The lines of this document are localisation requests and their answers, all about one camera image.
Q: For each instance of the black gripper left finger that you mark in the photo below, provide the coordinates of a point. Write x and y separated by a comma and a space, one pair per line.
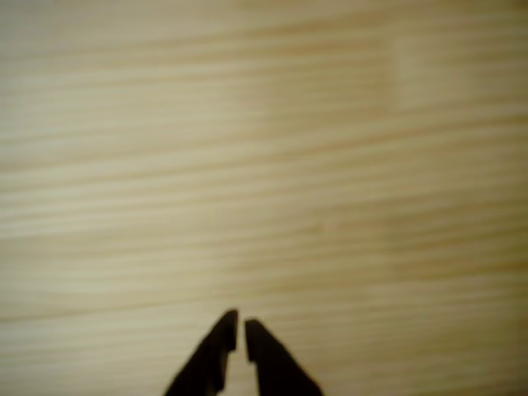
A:
214, 354

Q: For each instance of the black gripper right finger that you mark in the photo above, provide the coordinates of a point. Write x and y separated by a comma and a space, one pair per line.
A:
276, 371

